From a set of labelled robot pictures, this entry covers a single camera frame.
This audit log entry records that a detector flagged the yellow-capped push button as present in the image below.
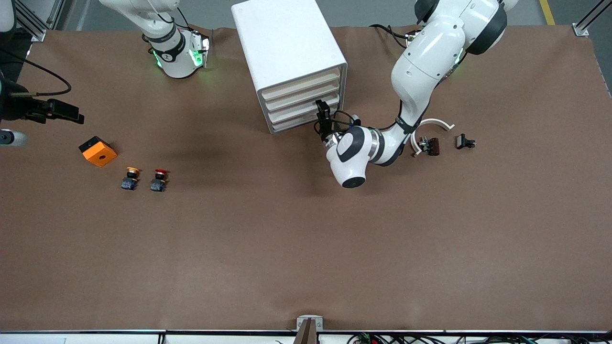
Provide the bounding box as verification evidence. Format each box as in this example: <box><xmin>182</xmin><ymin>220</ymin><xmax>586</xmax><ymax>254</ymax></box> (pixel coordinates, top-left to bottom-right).
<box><xmin>120</xmin><ymin>166</ymin><xmax>141</xmax><ymax>191</ymax></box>

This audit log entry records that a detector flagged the red-capped push button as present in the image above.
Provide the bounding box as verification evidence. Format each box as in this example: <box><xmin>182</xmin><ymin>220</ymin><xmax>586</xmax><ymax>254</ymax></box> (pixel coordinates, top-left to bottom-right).
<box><xmin>150</xmin><ymin>168</ymin><xmax>169</xmax><ymax>193</ymax></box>

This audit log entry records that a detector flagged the orange box with hole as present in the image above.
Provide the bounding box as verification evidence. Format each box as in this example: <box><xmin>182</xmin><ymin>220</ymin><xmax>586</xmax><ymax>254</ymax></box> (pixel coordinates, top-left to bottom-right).
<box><xmin>78</xmin><ymin>136</ymin><xmax>118</xmax><ymax>168</ymax></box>

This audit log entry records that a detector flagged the brown table cover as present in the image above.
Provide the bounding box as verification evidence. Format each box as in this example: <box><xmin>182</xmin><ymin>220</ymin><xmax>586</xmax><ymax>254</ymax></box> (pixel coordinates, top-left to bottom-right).
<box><xmin>0</xmin><ymin>25</ymin><xmax>612</xmax><ymax>333</ymax></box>

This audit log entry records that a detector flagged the white curved pipe clamp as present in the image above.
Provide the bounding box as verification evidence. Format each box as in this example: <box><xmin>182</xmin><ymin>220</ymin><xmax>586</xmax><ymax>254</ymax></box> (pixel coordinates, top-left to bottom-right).
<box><xmin>411</xmin><ymin>118</ymin><xmax>455</xmax><ymax>158</ymax></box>

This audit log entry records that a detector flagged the black arm base cable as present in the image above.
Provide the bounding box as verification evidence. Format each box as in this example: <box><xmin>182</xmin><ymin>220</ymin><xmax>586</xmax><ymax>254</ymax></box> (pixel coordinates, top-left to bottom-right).
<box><xmin>369</xmin><ymin>23</ymin><xmax>413</xmax><ymax>50</ymax></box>

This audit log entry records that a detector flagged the brown-handled chrome valve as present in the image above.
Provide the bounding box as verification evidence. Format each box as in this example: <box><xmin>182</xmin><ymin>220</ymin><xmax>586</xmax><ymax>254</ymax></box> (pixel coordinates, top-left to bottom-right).
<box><xmin>418</xmin><ymin>136</ymin><xmax>440</xmax><ymax>157</ymax></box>

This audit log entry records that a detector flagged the grey metal bracket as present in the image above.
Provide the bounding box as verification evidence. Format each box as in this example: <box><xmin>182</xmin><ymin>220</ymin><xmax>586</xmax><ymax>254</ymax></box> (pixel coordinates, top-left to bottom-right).
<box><xmin>293</xmin><ymin>315</ymin><xmax>325</xmax><ymax>344</ymax></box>

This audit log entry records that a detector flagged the tangled cable bundle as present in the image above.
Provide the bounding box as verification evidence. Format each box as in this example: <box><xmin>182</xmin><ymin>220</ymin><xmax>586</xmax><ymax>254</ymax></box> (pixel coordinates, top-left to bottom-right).
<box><xmin>347</xmin><ymin>333</ymin><xmax>612</xmax><ymax>344</ymax></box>

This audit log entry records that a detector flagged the white table edge rail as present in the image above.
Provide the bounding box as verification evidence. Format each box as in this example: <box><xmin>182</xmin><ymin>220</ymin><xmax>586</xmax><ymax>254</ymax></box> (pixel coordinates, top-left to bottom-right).
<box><xmin>0</xmin><ymin>329</ymin><xmax>612</xmax><ymax>344</ymax></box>

